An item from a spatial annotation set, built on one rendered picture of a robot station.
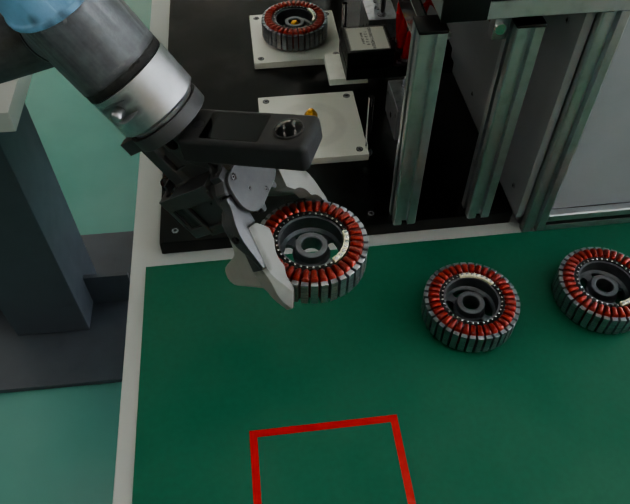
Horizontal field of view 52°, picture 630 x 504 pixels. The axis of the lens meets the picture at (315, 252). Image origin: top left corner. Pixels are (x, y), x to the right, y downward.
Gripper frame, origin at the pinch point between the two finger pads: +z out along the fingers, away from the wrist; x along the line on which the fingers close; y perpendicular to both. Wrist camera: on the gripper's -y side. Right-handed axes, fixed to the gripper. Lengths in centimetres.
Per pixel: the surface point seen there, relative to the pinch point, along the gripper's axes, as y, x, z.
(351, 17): 18, -66, 6
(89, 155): 136, -90, 17
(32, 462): 105, 5, 36
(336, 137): 12.3, -31.4, 7.7
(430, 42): -12.7, -19.7, -6.0
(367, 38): 2.1, -36.5, -1.8
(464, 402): -5.7, 4.4, 23.1
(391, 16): 8, -59, 6
